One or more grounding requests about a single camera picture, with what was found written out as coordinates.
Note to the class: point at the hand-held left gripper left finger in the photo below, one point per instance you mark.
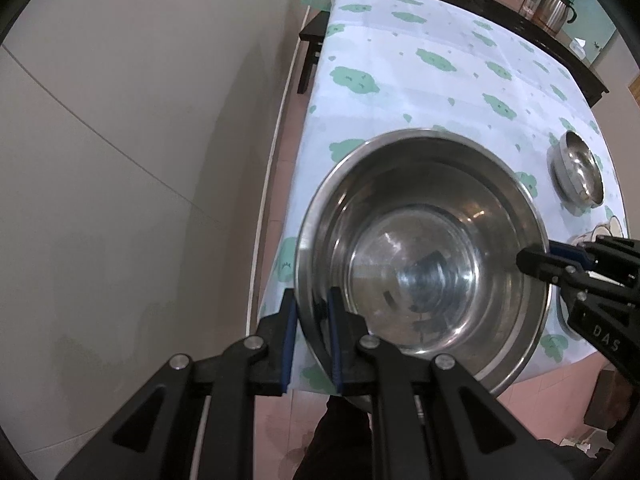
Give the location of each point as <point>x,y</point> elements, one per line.
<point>287,340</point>

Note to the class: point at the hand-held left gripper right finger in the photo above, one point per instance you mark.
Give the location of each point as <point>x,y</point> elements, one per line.
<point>336,340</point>

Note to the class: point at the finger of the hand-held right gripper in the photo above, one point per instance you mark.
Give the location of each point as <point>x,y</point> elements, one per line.
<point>565,250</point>
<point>535,262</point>

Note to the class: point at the large white enamel bowl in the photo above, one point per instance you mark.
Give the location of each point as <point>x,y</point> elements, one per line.
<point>607,227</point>

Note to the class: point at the large steel bowl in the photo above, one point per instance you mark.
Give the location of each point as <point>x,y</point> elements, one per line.
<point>559,315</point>
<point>425,185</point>

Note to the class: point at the small steel bowl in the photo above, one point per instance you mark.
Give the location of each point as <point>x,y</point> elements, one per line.
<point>580,170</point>

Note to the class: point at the person's right hand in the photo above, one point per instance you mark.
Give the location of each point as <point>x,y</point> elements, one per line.
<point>600,395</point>

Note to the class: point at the person's dark clothing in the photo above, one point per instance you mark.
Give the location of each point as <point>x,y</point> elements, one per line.
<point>340,445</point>

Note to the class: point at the white tissue box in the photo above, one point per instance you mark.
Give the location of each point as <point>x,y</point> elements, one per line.
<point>580,47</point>

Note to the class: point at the green cloud print tablecloth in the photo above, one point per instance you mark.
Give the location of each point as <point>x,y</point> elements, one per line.
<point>400,85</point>

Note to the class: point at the green door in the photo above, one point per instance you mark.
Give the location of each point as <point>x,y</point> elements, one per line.
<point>597,20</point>

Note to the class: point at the steel thermos kettle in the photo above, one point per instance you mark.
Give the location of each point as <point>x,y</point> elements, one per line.
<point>550,10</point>

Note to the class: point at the small dark wooden stool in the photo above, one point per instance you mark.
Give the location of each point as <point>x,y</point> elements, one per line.
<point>312,35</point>

